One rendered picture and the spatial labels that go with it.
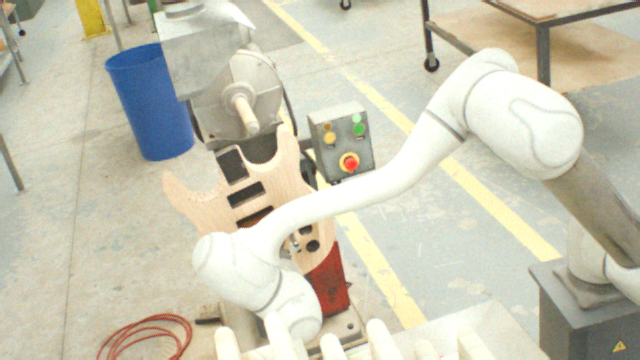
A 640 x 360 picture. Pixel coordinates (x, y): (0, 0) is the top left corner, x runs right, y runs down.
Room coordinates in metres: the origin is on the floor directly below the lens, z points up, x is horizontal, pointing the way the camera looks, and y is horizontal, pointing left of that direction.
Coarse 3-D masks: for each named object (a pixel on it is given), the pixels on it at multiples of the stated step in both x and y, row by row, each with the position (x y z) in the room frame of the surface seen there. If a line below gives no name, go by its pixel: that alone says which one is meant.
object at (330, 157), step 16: (320, 112) 1.79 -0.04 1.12; (336, 112) 1.76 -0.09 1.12; (352, 112) 1.74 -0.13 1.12; (320, 128) 1.71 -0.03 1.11; (336, 128) 1.72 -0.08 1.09; (352, 128) 1.72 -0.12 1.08; (368, 128) 1.74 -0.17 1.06; (320, 144) 1.71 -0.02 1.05; (336, 144) 1.71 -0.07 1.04; (352, 144) 1.72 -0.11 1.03; (368, 144) 1.73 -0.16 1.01; (320, 160) 1.73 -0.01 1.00; (336, 160) 1.71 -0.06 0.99; (368, 160) 1.73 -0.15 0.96; (336, 176) 1.71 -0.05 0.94
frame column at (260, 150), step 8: (264, 136) 1.84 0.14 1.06; (272, 136) 1.85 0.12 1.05; (240, 144) 1.83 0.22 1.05; (248, 144) 1.84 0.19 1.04; (256, 144) 1.84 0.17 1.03; (264, 144) 1.85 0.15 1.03; (272, 144) 1.85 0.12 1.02; (248, 152) 1.84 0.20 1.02; (256, 152) 1.84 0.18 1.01; (264, 152) 1.85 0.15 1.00; (272, 152) 1.85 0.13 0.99; (248, 160) 1.84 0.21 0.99; (256, 160) 1.84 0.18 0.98; (264, 160) 1.85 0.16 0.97; (256, 320) 1.88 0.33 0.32; (264, 328) 1.81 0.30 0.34; (264, 336) 1.80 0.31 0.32
